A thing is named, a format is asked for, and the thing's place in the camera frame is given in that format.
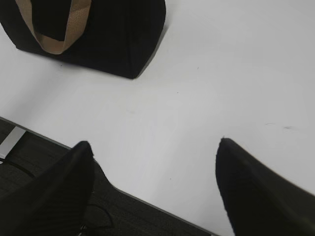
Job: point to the white table leg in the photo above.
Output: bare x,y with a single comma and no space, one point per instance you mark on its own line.
10,141

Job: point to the black bag with tan handles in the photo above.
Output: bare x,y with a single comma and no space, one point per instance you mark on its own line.
120,36

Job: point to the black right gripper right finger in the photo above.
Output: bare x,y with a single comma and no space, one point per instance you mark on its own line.
258,201

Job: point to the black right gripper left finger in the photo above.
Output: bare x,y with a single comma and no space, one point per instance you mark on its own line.
54,203

